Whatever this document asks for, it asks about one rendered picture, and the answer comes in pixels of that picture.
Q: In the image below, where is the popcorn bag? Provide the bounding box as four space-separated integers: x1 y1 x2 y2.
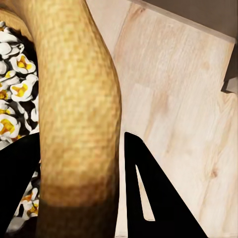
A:
0 0 122 238

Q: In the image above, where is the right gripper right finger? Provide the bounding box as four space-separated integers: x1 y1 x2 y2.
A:
124 132 208 238

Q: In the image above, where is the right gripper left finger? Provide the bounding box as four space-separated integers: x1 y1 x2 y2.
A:
0 132 41 238

